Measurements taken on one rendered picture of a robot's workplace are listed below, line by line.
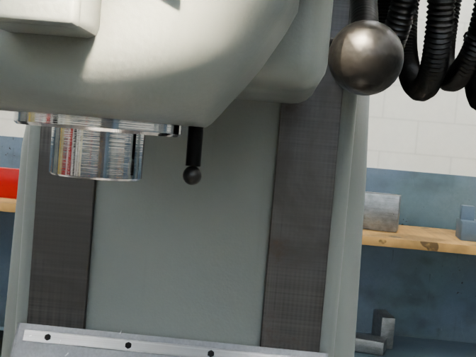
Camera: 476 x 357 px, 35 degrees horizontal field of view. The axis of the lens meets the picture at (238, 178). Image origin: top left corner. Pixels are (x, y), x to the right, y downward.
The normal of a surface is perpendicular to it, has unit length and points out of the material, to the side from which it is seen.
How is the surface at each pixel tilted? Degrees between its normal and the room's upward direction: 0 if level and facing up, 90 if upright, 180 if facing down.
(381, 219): 90
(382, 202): 90
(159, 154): 90
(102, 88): 135
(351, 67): 110
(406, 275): 90
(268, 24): 117
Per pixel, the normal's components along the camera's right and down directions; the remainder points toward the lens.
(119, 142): 0.60, 0.09
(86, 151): -0.07, 0.04
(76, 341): -0.01, -0.41
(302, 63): 0.08, 0.23
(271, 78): -0.10, 0.73
